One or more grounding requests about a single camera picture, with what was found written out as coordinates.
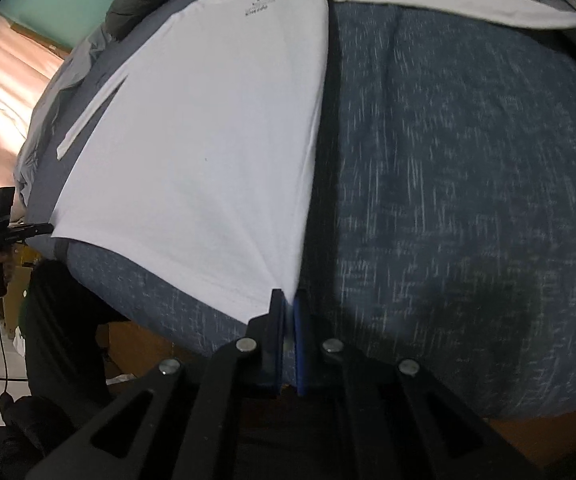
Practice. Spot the pink curtain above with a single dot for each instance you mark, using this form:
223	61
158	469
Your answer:
2	100

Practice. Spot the light grey blanket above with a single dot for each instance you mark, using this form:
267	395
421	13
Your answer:
59	90

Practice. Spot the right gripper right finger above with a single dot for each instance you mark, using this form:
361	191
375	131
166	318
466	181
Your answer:
365	419

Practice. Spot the white garment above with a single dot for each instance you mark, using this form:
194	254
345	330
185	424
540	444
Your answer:
200	149

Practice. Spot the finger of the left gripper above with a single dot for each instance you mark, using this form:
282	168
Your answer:
38	229

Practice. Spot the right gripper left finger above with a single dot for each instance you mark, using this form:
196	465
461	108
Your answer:
177	424

